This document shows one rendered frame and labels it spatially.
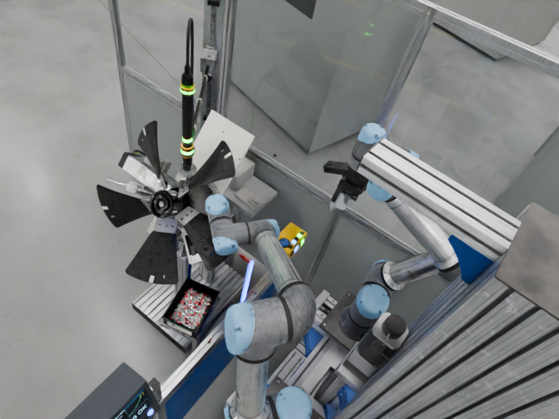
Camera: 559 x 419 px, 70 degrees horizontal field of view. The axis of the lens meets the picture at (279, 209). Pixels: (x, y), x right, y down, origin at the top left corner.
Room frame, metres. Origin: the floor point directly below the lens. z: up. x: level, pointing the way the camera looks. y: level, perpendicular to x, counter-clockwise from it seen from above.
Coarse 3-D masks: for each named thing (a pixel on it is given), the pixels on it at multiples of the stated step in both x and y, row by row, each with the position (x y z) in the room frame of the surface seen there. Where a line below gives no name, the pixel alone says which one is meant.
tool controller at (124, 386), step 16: (128, 368) 0.37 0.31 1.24; (112, 384) 0.31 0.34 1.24; (128, 384) 0.32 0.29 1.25; (144, 384) 0.33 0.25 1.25; (96, 400) 0.26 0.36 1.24; (112, 400) 0.27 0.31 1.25; (128, 400) 0.28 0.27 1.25; (144, 400) 0.30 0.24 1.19; (80, 416) 0.21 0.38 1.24; (96, 416) 0.22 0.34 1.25; (112, 416) 0.23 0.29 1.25; (128, 416) 0.25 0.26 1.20; (144, 416) 0.28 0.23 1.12
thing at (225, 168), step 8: (224, 144) 1.26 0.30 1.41; (216, 152) 1.24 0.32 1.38; (224, 152) 1.22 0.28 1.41; (208, 160) 1.21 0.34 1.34; (216, 160) 1.19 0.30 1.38; (224, 160) 1.17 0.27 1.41; (232, 160) 1.16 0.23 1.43; (200, 168) 1.19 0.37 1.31; (208, 168) 1.16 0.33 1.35; (216, 168) 1.14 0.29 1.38; (224, 168) 1.13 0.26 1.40; (232, 168) 1.13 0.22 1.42; (192, 176) 1.15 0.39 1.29; (200, 176) 1.12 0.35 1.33; (208, 176) 1.11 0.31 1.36; (216, 176) 1.10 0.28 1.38; (224, 176) 1.10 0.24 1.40; (232, 176) 1.09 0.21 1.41; (192, 184) 1.09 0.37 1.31; (200, 184) 1.08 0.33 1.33
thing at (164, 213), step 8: (160, 192) 1.05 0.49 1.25; (168, 192) 1.05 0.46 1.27; (176, 192) 1.09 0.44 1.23; (152, 200) 1.03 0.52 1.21; (160, 200) 1.03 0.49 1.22; (168, 200) 1.03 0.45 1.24; (176, 200) 1.04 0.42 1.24; (184, 200) 1.10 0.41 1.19; (152, 208) 1.01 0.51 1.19; (160, 208) 1.01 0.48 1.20; (168, 208) 1.01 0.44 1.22; (176, 208) 1.02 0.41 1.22; (184, 208) 1.07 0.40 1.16; (160, 216) 0.98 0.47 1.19; (168, 216) 0.98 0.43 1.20
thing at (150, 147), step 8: (152, 128) 1.25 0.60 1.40; (144, 136) 1.27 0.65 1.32; (152, 136) 1.23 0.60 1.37; (144, 144) 1.27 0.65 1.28; (152, 144) 1.22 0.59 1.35; (144, 152) 1.27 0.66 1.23; (152, 152) 1.20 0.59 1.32; (152, 160) 1.19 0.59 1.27; (160, 168) 1.14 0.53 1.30; (160, 176) 1.14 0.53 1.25
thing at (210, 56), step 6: (204, 48) 1.67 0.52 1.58; (210, 48) 1.68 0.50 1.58; (204, 54) 1.62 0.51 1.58; (210, 54) 1.63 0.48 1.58; (216, 54) 1.65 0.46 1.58; (204, 60) 1.59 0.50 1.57; (210, 60) 1.59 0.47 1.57; (216, 60) 1.60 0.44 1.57; (204, 66) 1.59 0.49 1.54; (210, 66) 1.59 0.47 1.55; (216, 66) 1.62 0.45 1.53; (204, 72) 1.59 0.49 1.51; (210, 72) 1.59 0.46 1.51
